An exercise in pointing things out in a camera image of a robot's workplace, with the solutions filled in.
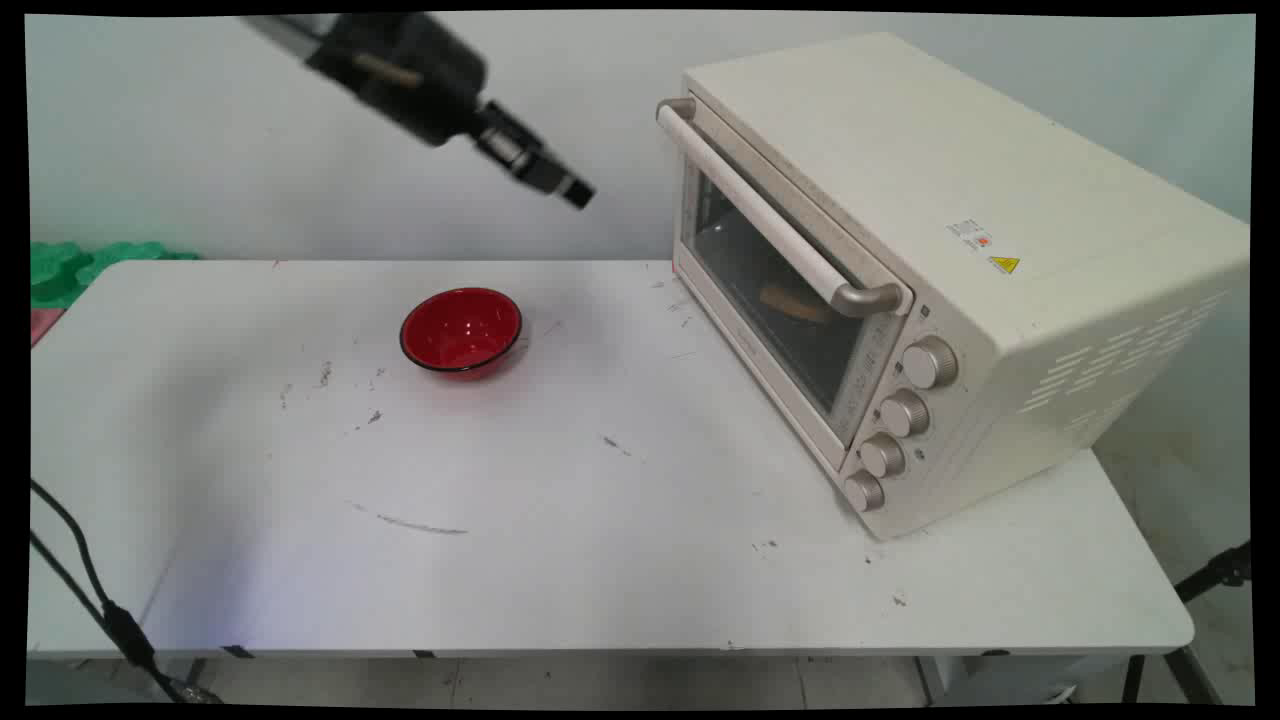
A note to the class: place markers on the warning sticker label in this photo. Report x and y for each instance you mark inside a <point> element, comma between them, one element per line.
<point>985,245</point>

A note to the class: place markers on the pink foam mat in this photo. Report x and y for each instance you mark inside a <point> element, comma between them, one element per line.
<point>43,325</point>

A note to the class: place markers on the black tripod leg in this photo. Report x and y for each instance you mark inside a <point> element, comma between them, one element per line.
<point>1215,570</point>

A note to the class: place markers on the glass oven door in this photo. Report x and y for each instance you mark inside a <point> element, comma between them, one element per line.
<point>760,270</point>

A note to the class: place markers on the cream toaster oven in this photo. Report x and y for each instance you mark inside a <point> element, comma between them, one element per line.
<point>1000,200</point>

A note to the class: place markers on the green foam mat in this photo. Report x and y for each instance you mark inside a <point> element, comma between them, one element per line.
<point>80,265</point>

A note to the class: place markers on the large silver oven knob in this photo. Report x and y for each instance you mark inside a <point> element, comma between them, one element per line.
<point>931,363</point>

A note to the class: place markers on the red bowl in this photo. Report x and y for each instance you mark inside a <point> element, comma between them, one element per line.
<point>460,330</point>

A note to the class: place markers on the bread inside oven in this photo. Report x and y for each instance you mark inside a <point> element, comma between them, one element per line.
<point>795,303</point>

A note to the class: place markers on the black metal table leg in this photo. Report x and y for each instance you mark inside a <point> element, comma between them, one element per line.
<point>1190,675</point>

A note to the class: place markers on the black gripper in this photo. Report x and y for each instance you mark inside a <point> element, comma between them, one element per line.
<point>405,70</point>

